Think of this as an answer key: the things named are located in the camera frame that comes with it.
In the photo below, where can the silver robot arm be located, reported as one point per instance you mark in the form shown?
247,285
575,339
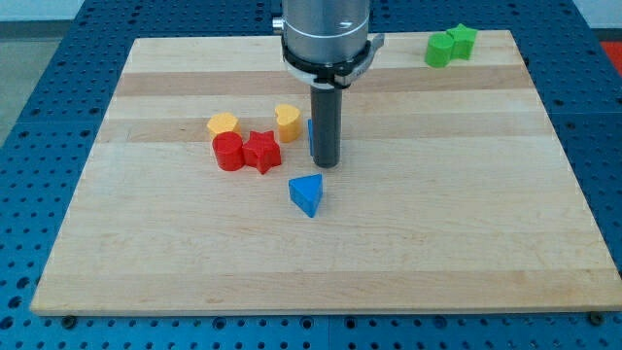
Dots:
325,43

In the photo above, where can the blue triangle block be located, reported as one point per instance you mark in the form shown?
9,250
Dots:
306,193

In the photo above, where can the blue cube block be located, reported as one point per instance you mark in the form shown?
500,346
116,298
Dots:
310,137

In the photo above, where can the red star block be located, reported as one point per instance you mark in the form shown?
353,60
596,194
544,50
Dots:
261,151

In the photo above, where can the yellow heart block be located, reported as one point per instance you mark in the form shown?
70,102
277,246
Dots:
288,119

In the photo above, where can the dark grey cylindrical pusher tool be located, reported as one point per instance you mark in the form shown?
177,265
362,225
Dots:
326,126

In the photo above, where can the red cylinder block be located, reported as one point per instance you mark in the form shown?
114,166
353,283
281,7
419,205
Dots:
227,147

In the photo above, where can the yellow hexagon block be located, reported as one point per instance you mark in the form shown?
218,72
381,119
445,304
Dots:
221,123

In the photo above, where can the wooden board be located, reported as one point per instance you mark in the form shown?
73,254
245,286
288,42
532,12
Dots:
453,194

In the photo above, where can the green cylinder block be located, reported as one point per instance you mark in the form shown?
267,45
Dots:
439,50

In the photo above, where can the green star block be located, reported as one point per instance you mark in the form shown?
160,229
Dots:
464,39

